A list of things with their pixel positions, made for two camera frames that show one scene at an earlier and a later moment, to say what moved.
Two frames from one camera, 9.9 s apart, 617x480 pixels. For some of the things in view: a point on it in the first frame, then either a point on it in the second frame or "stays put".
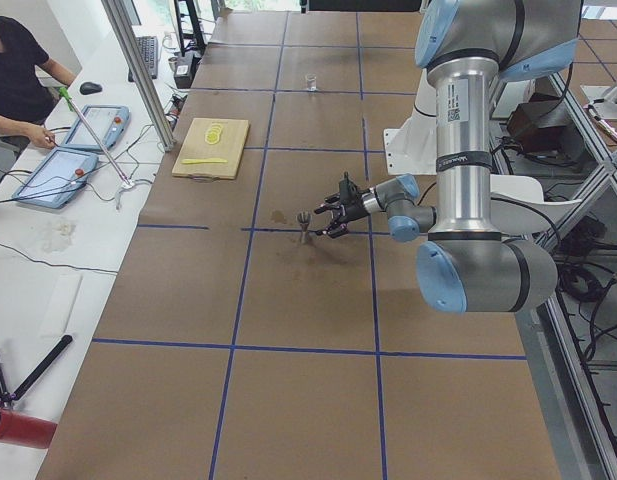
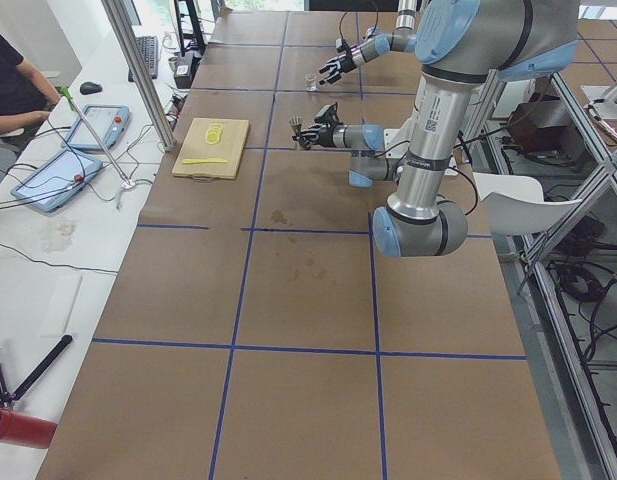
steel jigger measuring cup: x=303 y=218 -> x=296 y=122
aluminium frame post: x=118 y=18 stays put
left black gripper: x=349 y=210 -> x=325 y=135
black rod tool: x=54 y=352 stays put
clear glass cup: x=311 y=79 stays put
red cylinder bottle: x=9 y=427 stays put
